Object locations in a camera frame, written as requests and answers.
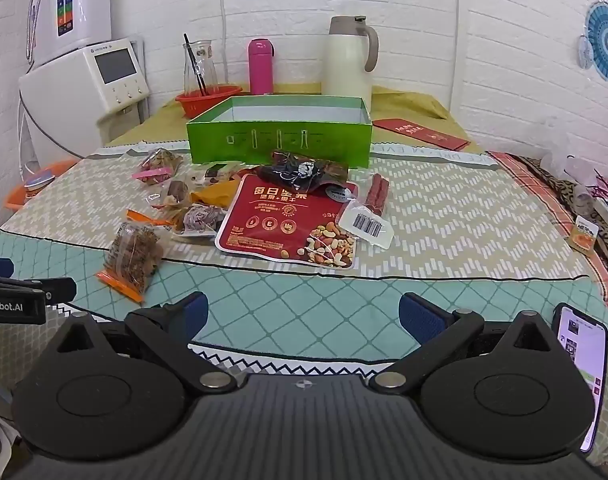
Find clear bag with chocolate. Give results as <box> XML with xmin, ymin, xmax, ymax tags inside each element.
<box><xmin>148</xmin><ymin>179</ymin><xmax>191</xmax><ymax>209</ymax></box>

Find pink thermos bottle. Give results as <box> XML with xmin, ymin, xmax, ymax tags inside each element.
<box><xmin>247</xmin><ymin>37</ymin><xmax>276</xmax><ymax>96</ymax></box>

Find small orange sachet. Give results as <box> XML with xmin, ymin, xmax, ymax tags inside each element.
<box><xmin>568</xmin><ymin>215</ymin><xmax>600</xmax><ymax>252</ymax></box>

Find clear sausage packet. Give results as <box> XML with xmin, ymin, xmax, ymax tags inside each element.
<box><xmin>339</xmin><ymin>172</ymin><xmax>396</xmax><ymax>249</ymax></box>

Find orange snack packet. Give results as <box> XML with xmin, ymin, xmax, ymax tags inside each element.
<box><xmin>190</xmin><ymin>179</ymin><xmax>241</xmax><ymax>211</ymax></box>

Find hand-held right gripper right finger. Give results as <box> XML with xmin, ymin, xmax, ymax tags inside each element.
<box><xmin>369</xmin><ymin>292</ymin><xmax>565</xmax><ymax>395</ymax></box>

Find red envelope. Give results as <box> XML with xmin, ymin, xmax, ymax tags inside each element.
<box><xmin>372</xmin><ymin>117</ymin><xmax>471</xmax><ymax>151</ymax></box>

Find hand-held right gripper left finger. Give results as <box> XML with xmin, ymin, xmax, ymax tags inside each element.
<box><xmin>43</xmin><ymin>291</ymin><xmax>239</xmax><ymax>395</ymax></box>

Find blue round wall decoration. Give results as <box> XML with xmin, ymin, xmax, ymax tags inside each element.
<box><xmin>578</xmin><ymin>0</ymin><xmax>608</xmax><ymax>84</ymax></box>

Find white wall cable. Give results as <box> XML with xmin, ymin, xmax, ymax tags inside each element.
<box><xmin>445</xmin><ymin>0</ymin><xmax>467</xmax><ymax>117</ymax></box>
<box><xmin>217</xmin><ymin>0</ymin><xmax>231</xmax><ymax>87</ymax></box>

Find clear bag pink zip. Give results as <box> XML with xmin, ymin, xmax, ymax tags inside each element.
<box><xmin>133</xmin><ymin>148</ymin><xmax>185</xmax><ymax>186</ymax></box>

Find white lidded cup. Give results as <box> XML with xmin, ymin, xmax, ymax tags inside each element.
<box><xmin>23</xmin><ymin>172</ymin><xmax>56</xmax><ymax>192</ymax></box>

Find dark brown snack packet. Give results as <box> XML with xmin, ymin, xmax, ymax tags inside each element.
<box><xmin>256</xmin><ymin>149</ymin><xmax>353</xmax><ymax>189</ymax></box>

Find glass carafe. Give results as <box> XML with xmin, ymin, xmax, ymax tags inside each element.
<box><xmin>182</xmin><ymin>39</ymin><xmax>220</xmax><ymax>97</ymax></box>

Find leopard print blanket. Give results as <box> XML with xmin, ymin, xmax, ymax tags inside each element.
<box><xmin>512</xmin><ymin>154</ymin><xmax>608</xmax><ymax>272</ymax></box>

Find cream thermal jug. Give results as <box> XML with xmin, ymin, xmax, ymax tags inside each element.
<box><xmin>322</xmin><ymin>16</ymin><xmax>380</xmax><ymax>107</ymax></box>

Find patterned tablecloth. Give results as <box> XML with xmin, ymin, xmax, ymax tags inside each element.
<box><xmin>0</xmin><ymin>141</ymin><xmax>608</xmax><ymax>463</ymax></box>

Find large red nut packet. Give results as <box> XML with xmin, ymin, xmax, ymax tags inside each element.
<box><xmin>214</xmin><ymin>173</ymin><xmax>360</xmax><ymax>270</ymax></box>

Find red snack packet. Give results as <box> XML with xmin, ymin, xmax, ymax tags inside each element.
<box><xmin>204</xmin><ymin>160</ymin><xmax>243</xmax><ymax>182</ymax></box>

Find orange plastic basin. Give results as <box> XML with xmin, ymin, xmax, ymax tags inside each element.
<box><xmin>4</xmin><ymin>158</ymin><xmax>81</xmax><ymax>211</ymax></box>

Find clear plastic bag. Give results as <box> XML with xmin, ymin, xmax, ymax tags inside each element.
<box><xmin>538</xmin><ymin>147</ymin><xmax>602</xmax><ymax>187</ymax></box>

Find green cardboard box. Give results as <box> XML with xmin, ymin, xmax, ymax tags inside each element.
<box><xmin>186</xmin><ymin>95</ymin><xmax>373</xmax><ymax>170</ymax></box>

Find large clear nut bag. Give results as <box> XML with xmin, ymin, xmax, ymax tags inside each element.
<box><xmin>96</xmin><ymin>222</ymin><xmax>171</xmax><ymax>304</ymax></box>

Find smartphone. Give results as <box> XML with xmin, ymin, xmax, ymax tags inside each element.
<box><xmin>552</xmin><ymin>302</ymin><xmax>608</xmax><ymax>454</ymax></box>

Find white appliance with screen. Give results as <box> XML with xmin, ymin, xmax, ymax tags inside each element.
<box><xmin>18</xmin><ymin>37</ymin><xmax>151</xmax><ymax>162</ymax></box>

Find red plastic basket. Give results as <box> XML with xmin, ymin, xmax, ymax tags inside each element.
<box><xmin>175</xmin><ymin>85</ymin><xmax>243</xmax><ymax>117</ymax></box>

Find white water purifier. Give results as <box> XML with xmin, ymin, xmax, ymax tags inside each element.
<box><xmin>30</xmin><ymin>0</ymin><xmax>113</xmax><ymax>69</ymax></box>

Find black straw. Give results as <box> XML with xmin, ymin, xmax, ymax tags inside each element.
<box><xmin>183</xmin><ymin>34</ymin><xmax>208</xmax><ymax>96</ymax></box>

